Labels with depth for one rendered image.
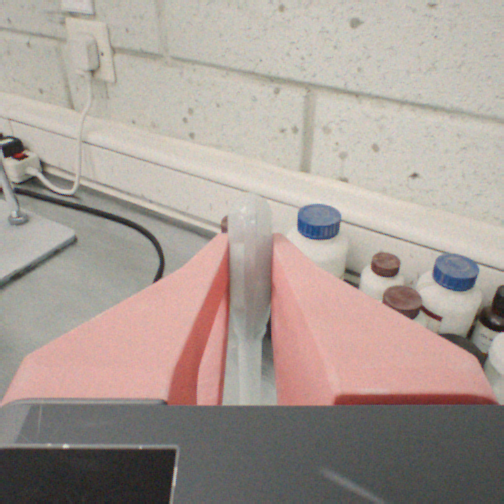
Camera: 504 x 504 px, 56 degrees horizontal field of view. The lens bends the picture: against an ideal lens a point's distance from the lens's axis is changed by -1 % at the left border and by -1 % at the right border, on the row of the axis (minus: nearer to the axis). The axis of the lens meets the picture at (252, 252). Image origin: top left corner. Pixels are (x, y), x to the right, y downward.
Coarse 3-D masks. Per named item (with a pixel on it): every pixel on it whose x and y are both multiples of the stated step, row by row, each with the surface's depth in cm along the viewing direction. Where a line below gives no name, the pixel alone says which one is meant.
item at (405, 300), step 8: (392, 288) 46; (400, 288) 46; (408, 288) 46; (384, 296) 45; (392, 296) 45; (400, 296) 45; (408, 296) 45; (416, 296) 45; (384, 304) 45; (392, 304) 44; (400, 304) 44; (408, 304) 44; (416, 304) 44; (400, 312) 44; (408, 312) 44; (416, 312) 44; (416, 320) 45; (424, 320) 46
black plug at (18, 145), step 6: (0, 138) 85; (6, 138) 85; (12, 138) 85; (18, 138) 85; (0, 144) 83; (6, 144) 83; (12, 144) 83; (18, 144) 84; (6, 150) 83; (12, 150) 84; (18, 150) 84; (24, 150) 86; (6, 156) 83
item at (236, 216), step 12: (252, 192) 11; (240, 204) 11; (252, 204) 11; (228, 216) 11; (240, 216) 11; (228, 228) 11; (240, 228) 11; (252, 228) 11; (228, 240) 12; (240, 240) 11; (252, 240) 11; (228, 252) 12; (240, 252) 11; (252, 252) 11; (240, 264) 11; (252, 264) 11; (240, 276) 12; (252, 276) 12; (240, 288) 12; (252, 288) 12; (240, 300) 12; (252, 300) 12; (240, 312) 12; (252, 312) 12; (240, 324) 13; (252, 324) 13; (252, 336) 13
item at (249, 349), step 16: (240, 336) 13; (256, 336) 13; (240, 352) 14; (256, 352) 14; (240, 368) 14; (256, 368) 14; (240, 384) 15; (256, 384) 15; (240, 400) 15; (256, 400) 15
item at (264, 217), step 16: (256, 208) 11; (256, 224) 11; (272, 224) 11; (256, 240) 11; (272, 240) 12; (256, 256) 11; (256, 272) 12; (256, 288) 12; (256, 304) 12; (256, 320) 12
